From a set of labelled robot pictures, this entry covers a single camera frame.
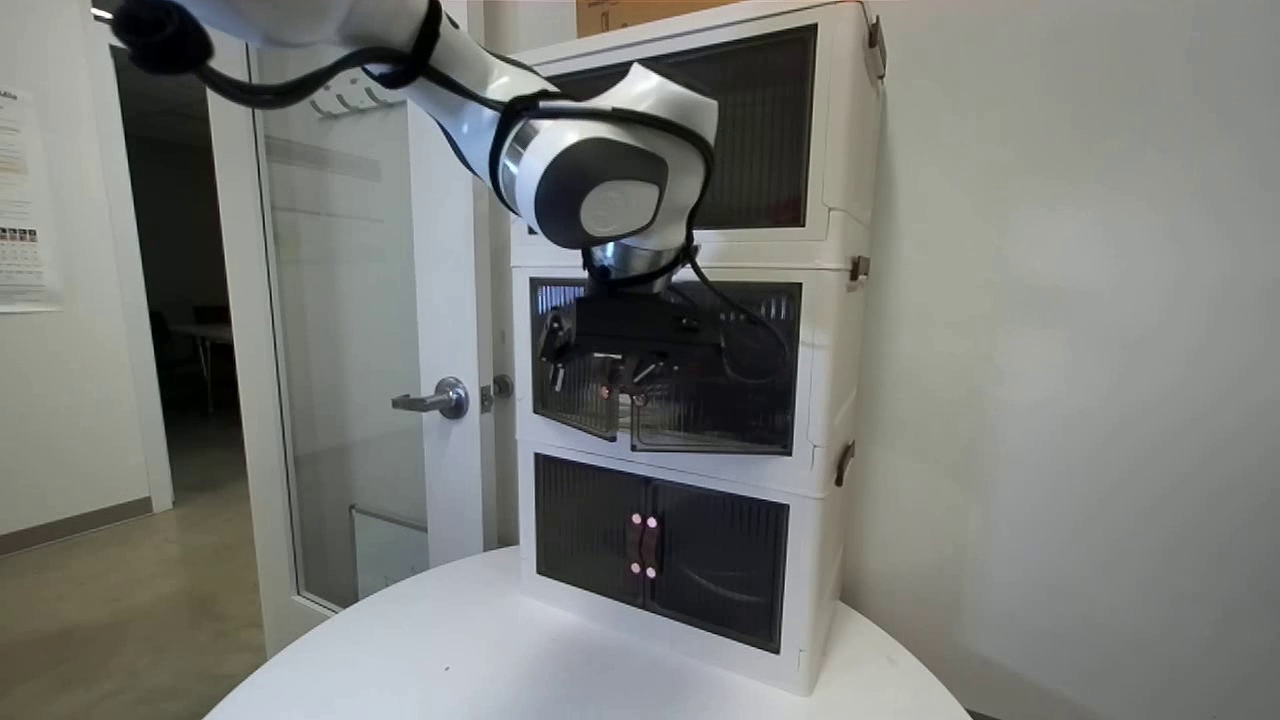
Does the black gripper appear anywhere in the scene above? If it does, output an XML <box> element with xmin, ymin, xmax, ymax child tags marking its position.
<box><xmin>571</xmin><ymin>282</ymin><xmax>688</xmax><ymax>406</ymax></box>

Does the white framed glass door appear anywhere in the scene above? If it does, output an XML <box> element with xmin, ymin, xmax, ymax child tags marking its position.
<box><xmin>210</xmin><ymin>0</ymin><xmax>497</xmax><ymax>656</ymax></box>

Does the brown cardboard box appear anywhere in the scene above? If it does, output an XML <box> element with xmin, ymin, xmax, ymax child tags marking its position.
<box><xmin>571</xmin><ymin>0</ymin><xmax>752</xmax><ymax>39</ymax></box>

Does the silver door lever handle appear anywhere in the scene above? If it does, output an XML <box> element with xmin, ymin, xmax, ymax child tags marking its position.
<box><xmin>390</xmin><ymin>375</ymin><xmax>476</xmax><ymax>426</ymax></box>

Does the white stacked cabinet frame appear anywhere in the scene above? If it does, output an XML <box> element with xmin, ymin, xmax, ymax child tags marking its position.
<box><xmin>504</xmin><ymin>0</ymin><xmax>898</xmax><ymax>702</ymax></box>

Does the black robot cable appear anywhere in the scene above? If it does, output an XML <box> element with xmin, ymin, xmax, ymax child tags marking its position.
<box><xmin>112</xmin><ymin>0</ymin><xmax>451</xmax><ymax>116</ymax></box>

